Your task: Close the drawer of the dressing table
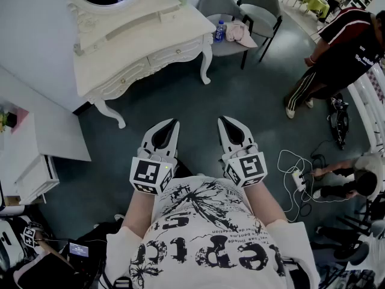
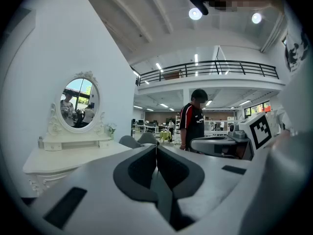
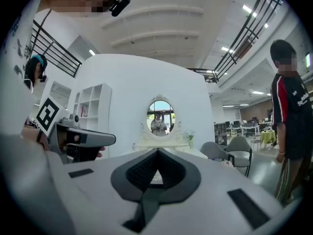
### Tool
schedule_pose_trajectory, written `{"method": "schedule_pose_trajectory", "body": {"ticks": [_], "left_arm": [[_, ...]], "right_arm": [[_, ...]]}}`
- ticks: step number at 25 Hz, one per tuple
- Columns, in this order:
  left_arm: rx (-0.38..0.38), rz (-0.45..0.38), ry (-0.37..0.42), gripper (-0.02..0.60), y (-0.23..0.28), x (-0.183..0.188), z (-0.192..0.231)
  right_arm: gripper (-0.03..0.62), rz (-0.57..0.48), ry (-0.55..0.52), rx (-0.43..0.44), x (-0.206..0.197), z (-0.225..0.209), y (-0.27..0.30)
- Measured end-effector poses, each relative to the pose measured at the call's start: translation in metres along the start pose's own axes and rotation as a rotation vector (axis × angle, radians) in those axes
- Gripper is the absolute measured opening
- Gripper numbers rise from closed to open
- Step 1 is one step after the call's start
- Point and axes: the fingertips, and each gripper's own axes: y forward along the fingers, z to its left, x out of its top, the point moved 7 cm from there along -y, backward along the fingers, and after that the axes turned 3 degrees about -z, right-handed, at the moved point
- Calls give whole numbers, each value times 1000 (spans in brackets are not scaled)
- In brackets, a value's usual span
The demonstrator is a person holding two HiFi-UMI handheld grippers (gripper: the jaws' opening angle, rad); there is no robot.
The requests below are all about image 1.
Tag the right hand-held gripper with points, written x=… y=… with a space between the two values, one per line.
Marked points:
x=251 y=167

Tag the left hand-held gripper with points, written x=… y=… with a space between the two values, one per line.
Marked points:
x=145 y=173

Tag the white ornate dressing table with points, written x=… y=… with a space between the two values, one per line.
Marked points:
x=144 y=50

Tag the small white drawer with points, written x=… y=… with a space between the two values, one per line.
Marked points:
x=173 y=16
x=90 y=47

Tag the person's right forearm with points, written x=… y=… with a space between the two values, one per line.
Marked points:
x=264 y=203

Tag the person's left forearm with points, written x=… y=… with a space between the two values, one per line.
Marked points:
x=138 y=212

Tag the white ornate desk drawer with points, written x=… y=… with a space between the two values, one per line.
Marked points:
x=120 y=80
x=176 y=53

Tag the person's black trousers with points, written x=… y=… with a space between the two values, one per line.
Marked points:
x=184 y=169

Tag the pink cloth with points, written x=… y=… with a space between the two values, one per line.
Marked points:
x=237 y=33

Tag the black floor device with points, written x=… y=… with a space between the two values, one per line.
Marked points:
x=341 y=125

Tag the person's white printed shirt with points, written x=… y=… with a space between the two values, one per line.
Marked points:
x=210 y=245

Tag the grey upholstered chair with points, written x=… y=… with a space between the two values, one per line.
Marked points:
x=216 y=3
x=261 y=14

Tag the white bedside cabinet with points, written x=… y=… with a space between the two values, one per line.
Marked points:
x=36 y=179

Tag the small black screen device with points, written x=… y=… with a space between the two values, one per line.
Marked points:
x=78 y=249

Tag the pink box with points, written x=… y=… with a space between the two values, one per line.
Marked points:
x=20 y=117

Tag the green table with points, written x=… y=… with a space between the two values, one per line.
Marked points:
x=316 y=3

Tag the yellow potted plant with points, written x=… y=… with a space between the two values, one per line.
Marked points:
x=3 y=122

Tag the white bed rail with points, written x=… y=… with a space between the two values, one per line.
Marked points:
x=365 y=107

